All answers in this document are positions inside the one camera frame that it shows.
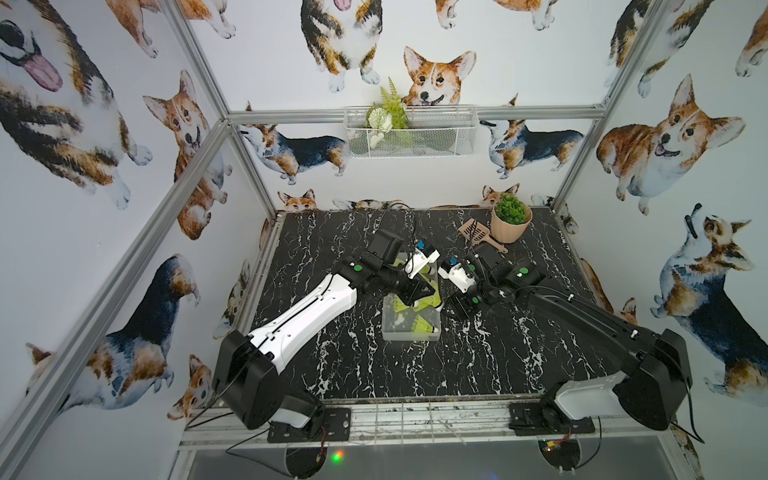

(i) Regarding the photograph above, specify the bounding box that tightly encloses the green shuttlecock three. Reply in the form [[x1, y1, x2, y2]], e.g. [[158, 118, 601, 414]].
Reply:
[[394, 296, 411, 313]]

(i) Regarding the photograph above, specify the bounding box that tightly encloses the green shuttlecock eight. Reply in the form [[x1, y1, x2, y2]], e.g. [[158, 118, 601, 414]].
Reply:
[[415, 293, 442, 311]]

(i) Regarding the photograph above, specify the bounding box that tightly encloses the clear plastic storage box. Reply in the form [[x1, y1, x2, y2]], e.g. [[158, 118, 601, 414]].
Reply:
[[381, 264, 442, 342]]

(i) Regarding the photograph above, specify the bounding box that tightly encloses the green shuttlecock five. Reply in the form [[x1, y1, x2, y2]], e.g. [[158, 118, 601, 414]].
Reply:
[[411, 315, 439, 335]]

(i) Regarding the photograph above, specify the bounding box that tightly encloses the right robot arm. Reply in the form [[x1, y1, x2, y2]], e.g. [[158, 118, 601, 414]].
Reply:
[[438, 246, 692, 435]]

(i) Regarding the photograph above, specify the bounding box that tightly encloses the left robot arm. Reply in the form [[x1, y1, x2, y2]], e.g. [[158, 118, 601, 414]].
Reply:
[[212, 252, 439, 439]]

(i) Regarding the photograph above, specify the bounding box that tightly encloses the pink slotted scoop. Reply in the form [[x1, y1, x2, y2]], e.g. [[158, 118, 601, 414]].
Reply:
[[459, 219, 508, 254]]

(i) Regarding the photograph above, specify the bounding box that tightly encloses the pink pot with succulent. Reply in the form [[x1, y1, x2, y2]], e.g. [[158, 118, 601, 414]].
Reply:
[[490, 194, 533, 244]]

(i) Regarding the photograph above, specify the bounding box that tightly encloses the green fern plant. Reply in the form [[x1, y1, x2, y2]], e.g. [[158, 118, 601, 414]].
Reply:
[[366, 78, 409, 149]]

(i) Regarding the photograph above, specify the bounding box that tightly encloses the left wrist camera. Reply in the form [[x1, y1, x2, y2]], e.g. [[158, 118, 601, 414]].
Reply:
[[366, 229, 440, 279]]

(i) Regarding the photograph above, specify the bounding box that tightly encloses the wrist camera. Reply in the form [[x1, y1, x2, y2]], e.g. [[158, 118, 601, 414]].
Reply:
[[438, 257, 478, 293], [366, 229, 440, 279]]

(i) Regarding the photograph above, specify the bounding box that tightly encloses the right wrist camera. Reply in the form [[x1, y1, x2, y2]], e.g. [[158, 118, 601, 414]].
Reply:
[[438, 257, 478, 293]]

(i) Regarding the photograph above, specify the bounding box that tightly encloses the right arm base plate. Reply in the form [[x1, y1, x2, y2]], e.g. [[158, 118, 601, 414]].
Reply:
[[508, 402, 596, 436]]

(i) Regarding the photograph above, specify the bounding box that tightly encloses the white wire wall basket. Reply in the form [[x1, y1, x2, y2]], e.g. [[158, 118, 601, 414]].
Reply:
[[343, 106, 479, 159]]

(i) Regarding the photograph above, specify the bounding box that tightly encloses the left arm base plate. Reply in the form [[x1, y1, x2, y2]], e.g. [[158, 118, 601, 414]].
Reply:
[[267, 407, 352, 444]]

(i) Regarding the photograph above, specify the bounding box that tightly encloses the aluminium front rail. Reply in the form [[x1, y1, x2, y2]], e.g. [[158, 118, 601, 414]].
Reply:
[[178, 400, 685, 451]]

